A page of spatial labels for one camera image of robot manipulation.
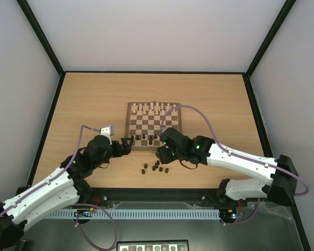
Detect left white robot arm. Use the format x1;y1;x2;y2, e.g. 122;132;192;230
0;135;134;249

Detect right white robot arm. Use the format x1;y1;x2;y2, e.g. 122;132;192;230
156;128;298;206

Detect wooden chess board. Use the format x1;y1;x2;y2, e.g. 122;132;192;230
125;104;182;151

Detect white chess pieces row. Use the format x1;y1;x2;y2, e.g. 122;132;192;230
127;101;180;116

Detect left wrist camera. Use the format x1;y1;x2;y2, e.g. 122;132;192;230
100;125;115;136

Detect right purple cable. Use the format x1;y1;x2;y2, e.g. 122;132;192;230
161;105;310;226

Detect purple cable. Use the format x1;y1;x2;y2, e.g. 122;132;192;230
0;125;118;249
161;105;310;226

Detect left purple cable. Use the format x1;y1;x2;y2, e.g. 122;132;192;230
0;125;118;249

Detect black aluminium frame rail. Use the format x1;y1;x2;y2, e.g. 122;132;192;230
15;187;294;209

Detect white slotted cable duct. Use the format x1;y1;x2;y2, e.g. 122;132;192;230
48;209;220;220

